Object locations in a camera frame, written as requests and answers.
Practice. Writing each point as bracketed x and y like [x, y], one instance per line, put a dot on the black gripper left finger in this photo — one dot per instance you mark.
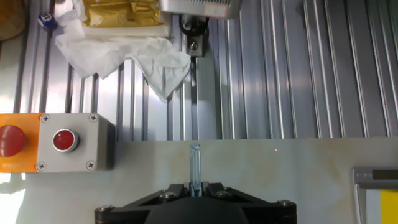
[113, 216]

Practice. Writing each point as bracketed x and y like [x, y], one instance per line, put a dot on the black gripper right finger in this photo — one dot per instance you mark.
[276, 214]

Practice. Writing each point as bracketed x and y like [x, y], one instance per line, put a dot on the grey box red push button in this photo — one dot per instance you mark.
[90, 146]

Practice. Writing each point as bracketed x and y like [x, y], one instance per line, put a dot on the silver digital scale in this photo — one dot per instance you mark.
[360, 179]

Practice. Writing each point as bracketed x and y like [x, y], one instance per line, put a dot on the orange box red mushroom button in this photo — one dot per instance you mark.
[31, 161]

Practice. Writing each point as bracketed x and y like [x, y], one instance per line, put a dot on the crumpled white tissue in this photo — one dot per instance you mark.
[109, 53]

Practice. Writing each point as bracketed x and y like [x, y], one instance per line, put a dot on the yellow foil package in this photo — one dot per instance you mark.
[121, 12]

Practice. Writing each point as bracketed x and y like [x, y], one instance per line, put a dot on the blue numbered ball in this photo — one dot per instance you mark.
[47, 20]

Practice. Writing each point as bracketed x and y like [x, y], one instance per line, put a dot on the metal camera bracket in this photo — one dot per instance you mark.
[194, 46]

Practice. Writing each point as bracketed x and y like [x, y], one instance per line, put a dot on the silver finned camera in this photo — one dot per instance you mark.
[199, 7]

